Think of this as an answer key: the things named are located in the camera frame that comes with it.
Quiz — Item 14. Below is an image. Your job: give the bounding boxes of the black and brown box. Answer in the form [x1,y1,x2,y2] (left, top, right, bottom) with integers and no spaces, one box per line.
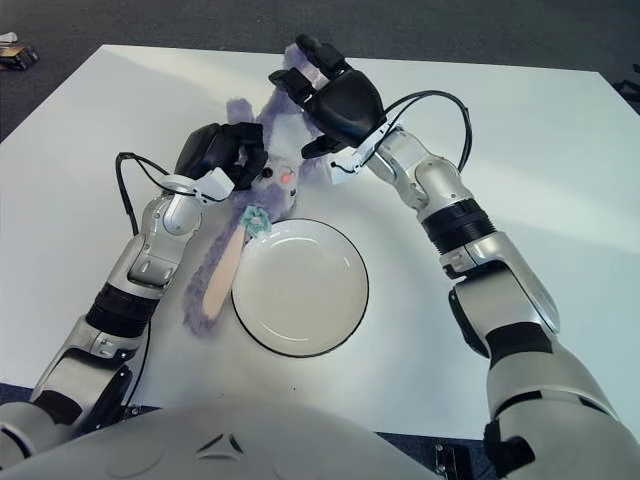
[0,43,39,69]

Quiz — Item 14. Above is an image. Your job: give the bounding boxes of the grey robot torso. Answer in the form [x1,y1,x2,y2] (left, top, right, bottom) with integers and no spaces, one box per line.
[0,402,446,480]

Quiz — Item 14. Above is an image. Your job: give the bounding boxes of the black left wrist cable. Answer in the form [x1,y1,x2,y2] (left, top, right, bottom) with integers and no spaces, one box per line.
[114,151,196,236]

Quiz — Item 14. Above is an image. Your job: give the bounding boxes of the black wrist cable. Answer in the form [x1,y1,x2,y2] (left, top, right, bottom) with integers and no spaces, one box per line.
[382,89,474,171]
[114,151,196,236]

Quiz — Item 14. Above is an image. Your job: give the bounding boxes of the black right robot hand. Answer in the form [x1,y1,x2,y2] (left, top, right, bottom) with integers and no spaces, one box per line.
[268,33,387,160]

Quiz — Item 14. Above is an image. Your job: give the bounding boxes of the purple plush bunny doll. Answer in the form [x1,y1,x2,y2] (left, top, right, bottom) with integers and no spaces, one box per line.
[182,44,334,339]

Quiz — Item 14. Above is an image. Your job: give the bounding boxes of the white plate with black rim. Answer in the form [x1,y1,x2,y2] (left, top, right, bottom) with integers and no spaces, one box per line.
[230,217,371,358]

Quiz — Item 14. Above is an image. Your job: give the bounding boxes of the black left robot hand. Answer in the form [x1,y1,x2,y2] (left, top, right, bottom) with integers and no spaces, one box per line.
[173,121,269,192]

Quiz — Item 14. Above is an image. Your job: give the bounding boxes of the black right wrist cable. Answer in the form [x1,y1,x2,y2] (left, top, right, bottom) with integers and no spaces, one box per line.
[382,89,474,171]

